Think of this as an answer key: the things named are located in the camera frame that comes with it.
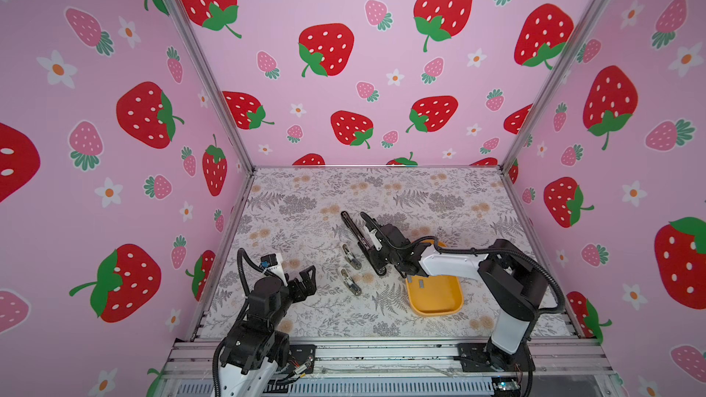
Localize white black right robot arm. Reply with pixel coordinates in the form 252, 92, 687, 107
341, 212, 566, 372

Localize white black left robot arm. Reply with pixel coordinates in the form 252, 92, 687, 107
211, 266, 317, 396

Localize yellow plastic tray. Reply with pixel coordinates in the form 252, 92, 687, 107
404, 240, 464, 318

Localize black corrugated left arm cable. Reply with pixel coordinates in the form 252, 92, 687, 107
236, 247, 277, 299

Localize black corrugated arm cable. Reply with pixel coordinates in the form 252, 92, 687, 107
418, 236, 566, 315
236, 247, 277, 299

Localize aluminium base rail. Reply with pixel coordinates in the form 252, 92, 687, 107
159, 337, 624, 397

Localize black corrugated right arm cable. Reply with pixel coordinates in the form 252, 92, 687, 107
418, 236, 566, 315

